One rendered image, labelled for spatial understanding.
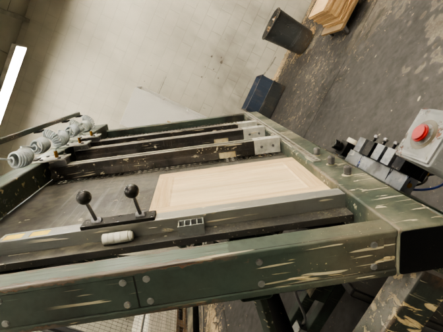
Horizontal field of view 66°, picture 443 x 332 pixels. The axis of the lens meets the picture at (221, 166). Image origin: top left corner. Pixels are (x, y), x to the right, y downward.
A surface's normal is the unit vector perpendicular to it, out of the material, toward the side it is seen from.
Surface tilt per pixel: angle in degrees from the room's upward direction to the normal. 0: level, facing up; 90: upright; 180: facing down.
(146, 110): 90
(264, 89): 91
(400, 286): 0
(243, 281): 90
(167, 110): 90
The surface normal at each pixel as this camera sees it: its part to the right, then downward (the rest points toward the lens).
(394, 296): -0.90, -0.40
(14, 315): 0.09, 0.26
